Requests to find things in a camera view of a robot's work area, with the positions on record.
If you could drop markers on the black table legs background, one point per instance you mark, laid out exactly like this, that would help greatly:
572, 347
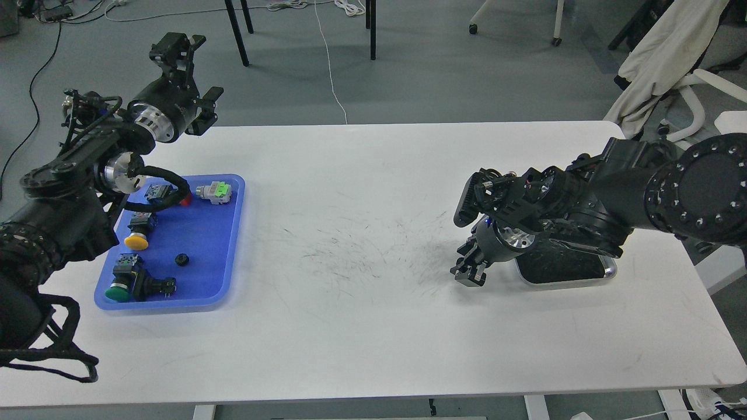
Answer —
368, 7

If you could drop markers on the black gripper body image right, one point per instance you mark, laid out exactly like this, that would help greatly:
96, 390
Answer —
497, 242

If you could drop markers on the grey green connector switch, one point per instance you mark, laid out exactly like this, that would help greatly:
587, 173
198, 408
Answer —
217, 192

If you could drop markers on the green push button switch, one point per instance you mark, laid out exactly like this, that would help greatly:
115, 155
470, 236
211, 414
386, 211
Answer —
127, 269

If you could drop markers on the black switch block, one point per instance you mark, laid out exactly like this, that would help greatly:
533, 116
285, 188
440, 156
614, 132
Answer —
146, 285

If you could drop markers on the silver metal tray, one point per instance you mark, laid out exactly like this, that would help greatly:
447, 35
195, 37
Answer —
552, 266

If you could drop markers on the black gear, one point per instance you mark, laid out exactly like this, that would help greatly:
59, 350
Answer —
181, 259

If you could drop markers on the white chair with beige cloth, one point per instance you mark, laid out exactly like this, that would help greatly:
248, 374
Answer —
666, 59

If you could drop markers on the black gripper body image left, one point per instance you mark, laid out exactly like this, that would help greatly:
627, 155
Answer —
165, 107

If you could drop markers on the red push button switch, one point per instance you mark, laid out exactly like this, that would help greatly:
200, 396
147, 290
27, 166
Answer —
157, 193

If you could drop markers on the blue plastic tray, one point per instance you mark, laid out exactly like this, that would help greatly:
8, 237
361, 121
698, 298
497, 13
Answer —
205, 232

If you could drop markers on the yellow push button switch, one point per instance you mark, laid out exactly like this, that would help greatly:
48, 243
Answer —
141, 225

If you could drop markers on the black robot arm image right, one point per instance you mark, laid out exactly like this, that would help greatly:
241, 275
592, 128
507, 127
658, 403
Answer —
567, 225

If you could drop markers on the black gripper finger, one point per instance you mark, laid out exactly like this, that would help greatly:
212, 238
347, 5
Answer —
174, 54
207, 116
470, 250
471, 272

